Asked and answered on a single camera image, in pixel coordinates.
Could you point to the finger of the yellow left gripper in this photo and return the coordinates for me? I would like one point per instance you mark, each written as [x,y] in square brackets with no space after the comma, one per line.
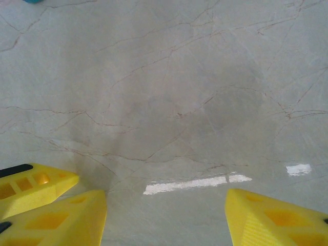
[38,194]

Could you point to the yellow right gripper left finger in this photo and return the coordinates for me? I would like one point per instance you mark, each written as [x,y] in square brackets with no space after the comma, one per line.
[64,223]

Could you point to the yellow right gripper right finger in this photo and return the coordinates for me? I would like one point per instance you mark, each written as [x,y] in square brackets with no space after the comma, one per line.
[256,225]

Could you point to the blue cartoon tin box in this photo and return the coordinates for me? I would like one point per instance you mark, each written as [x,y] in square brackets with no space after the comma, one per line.
[33,1]

